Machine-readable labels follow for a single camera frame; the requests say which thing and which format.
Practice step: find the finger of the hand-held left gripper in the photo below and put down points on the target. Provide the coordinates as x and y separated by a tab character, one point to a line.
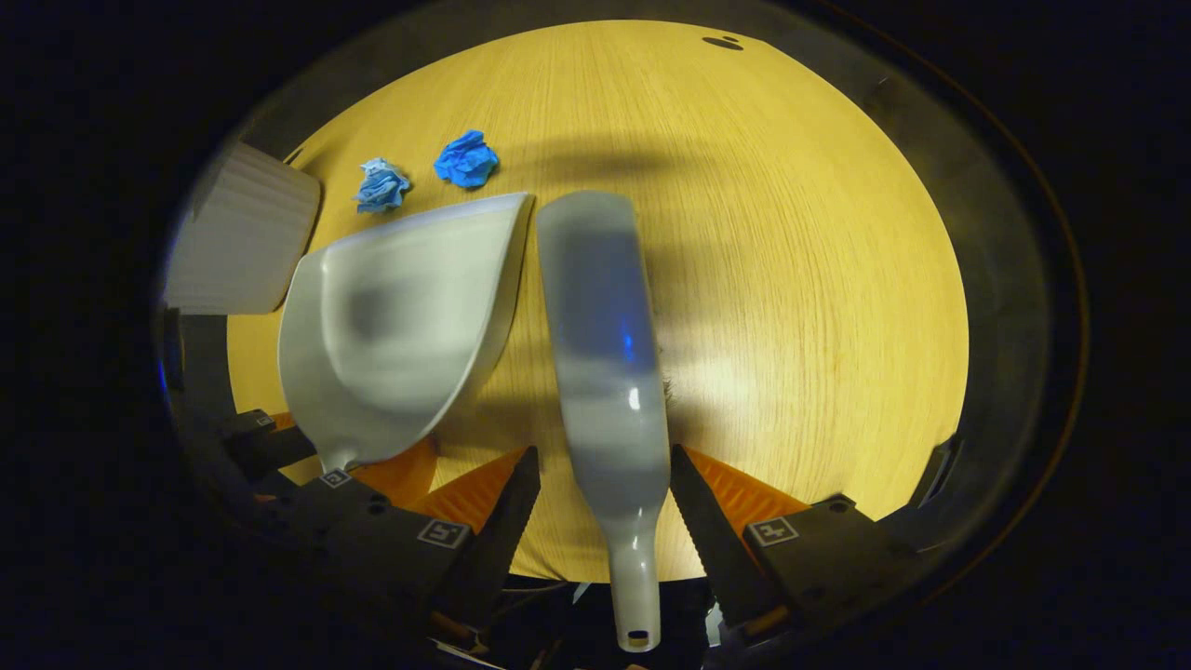
395	475
270	447

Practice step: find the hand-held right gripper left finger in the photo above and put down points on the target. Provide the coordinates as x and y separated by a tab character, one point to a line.
493	549

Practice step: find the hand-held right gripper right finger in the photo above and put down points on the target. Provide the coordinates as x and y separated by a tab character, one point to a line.
712	549

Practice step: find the small white dustpan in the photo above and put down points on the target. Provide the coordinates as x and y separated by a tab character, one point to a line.
400	316

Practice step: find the small white broom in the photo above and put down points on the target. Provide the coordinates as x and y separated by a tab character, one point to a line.
605	372

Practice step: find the white ribbed garbage bin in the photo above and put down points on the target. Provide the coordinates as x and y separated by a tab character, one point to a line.
242	233

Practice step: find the light blue paper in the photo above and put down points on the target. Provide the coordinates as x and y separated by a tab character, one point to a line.
381	186

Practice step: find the wooden desktop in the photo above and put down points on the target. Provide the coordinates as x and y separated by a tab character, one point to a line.
791	279

